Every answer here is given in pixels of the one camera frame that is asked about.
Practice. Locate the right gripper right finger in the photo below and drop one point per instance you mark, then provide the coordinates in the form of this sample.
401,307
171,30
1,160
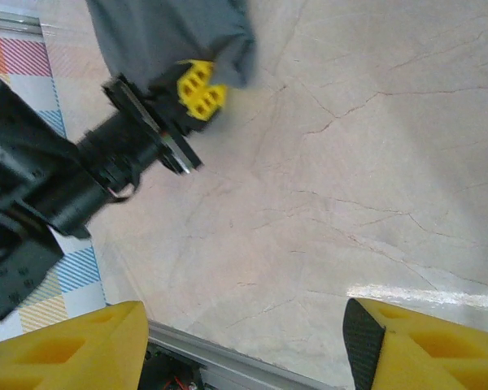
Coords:
439,349

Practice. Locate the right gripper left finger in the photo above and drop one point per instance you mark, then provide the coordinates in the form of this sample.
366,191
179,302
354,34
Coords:
65,349

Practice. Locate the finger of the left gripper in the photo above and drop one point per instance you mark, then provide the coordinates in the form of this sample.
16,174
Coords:
207,103
194,77

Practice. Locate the grey t-shirt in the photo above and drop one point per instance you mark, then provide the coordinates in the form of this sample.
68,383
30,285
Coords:
166,32

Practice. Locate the checkered colourful mat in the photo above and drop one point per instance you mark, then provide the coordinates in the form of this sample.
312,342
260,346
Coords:
16,268

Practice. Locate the aluminium frame post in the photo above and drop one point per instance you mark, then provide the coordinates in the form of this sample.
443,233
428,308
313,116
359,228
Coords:
12,24

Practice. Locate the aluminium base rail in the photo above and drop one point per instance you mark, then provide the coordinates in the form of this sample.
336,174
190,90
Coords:
244,357

